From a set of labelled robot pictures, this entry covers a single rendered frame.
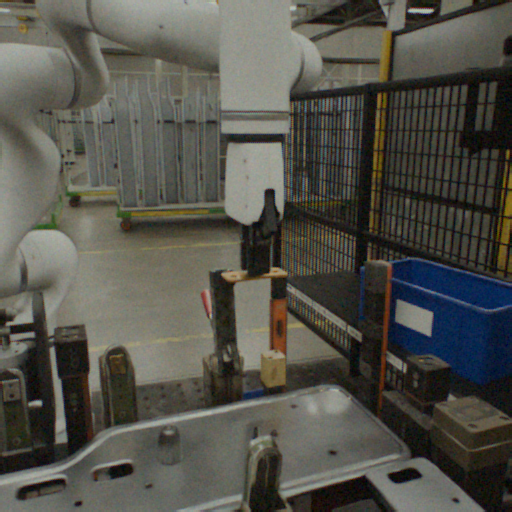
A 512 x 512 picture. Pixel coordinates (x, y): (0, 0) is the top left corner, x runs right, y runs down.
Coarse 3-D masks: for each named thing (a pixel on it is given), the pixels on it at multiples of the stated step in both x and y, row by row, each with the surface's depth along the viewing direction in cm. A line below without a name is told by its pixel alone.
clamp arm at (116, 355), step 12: (108, 348) 81; (120, 348) 81; (108, 360) 80; (120, 360) 81; (108, 372) 81; (120, 372) 81; (108, 384) 81; (120, 384) 83; (108, 396) 82; (120, 396) 83; (120, 408) 81; (132, 408) 82; (120, 420) 81; (132, 420) 82
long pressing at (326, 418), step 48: (144, 432) 77; (192, 432) 77; (240, 432) 77; (288, 432) 77; (336, 432) 77; (384, 432) 77; (0, 480) 66; (48, 480) 67; (144, 480) 67; (192, 480) 67; (240, 480) 67; (288, 480) 67; (336, 480) 67
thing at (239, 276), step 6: (276, 270) 70; (222, 276) 68; (228, 276) 68; (234, 276) 68; (240, 276) 68; (246, 276) 68; (252, 276) 68; (258, 276) 68; (264, 276) 68; (270, 276) 68; (276, 276) 68; (282, 276) 68
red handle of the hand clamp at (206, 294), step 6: (204, 294) 94; (210, 294) 94; (204, 300) 93; (210, 300) 93; (204, 306) 93; (210, 306) 92; (210, 312) 92; (210, 318) 91; (222, 348) 87; (228, 348) 87; (222, 354) 86; (228, 354) 86; (222, 360) 86; (228, 360) 86
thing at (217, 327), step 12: (216, 276) 83; (216, 288) 84; (228, 288) 82; (216, 300) 84; (228, 300) 85; (216, 312) 84; (228, 312) 86; (216, 324) 84; (228, 324) 86; (216, 336) 84; (228, 336) 86; (216, 348) 85
